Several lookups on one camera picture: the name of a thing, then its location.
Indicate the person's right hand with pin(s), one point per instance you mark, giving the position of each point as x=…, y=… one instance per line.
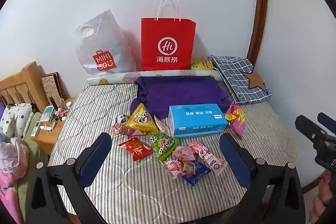
x=324, y=197

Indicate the yellow triangular snack packet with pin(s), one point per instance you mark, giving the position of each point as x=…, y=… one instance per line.
x=140, y=119

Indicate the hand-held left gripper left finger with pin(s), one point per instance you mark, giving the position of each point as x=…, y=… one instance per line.
x=95, y=161

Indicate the panda print snack packet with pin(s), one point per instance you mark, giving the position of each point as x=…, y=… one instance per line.
x=120, y=123

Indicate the dark blue snack packet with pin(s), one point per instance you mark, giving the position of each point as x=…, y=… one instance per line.
x=197, y=172

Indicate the green snack packet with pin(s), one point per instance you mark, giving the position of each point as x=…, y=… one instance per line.
x=164, y=145

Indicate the red paper shopping bag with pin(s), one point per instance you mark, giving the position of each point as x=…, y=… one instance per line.
x=168, y=43

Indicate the white floral pillow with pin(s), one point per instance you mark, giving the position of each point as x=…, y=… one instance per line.
x=13, y=119

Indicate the purple towel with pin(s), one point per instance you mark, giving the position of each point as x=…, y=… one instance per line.
x=178, y=92

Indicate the wrapped roll with yellow print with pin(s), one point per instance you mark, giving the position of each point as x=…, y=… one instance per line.
x=113, y=78

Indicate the red snack packet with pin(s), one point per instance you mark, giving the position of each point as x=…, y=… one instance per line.
x=135, y=148

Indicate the pale pink strawberry packet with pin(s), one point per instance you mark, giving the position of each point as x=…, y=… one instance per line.
x=174, y=168

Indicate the pink printed bedding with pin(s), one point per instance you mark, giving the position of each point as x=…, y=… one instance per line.
x=10, y=174

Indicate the wooden headboard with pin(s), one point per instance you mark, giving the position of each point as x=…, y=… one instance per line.
x=18, y=82

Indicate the blue tissue pack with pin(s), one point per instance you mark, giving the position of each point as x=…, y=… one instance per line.
x=197, y=120

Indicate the grey checked cloth bag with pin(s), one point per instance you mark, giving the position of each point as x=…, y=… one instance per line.
x=236, y=77

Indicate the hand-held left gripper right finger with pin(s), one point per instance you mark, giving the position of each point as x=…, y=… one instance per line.
x=235, y=161

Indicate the white plastic shopping bag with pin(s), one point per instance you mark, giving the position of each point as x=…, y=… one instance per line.
x=105, y=48

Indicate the pink snack packet white faces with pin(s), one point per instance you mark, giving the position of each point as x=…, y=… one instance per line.
x=183, y=152

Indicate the yellow chips bag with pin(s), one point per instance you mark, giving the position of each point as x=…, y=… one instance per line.
x=202, y=65

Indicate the wooden nightstand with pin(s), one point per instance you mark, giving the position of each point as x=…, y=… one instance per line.
x=51, y=134

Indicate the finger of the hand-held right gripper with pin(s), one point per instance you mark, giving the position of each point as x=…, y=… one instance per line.
x=308, y=129
x=326, y=120

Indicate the pink and yellow snack packet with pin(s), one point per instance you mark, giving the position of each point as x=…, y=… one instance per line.
x=235, y=120

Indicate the plain pink snack packet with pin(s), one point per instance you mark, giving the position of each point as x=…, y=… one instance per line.
x=135, y=132

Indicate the patterned notebook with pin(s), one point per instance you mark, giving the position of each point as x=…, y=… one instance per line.
x=51, y=87

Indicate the green and white box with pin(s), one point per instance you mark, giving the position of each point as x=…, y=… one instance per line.
x=47, y=113

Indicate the pink lollipop packet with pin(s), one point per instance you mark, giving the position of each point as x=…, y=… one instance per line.
x=207, y=155

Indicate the wooden door frame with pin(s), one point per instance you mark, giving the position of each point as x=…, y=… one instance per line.
x=260, y=3

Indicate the white remote control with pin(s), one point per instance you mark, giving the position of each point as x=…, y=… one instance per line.
x=36, y=128

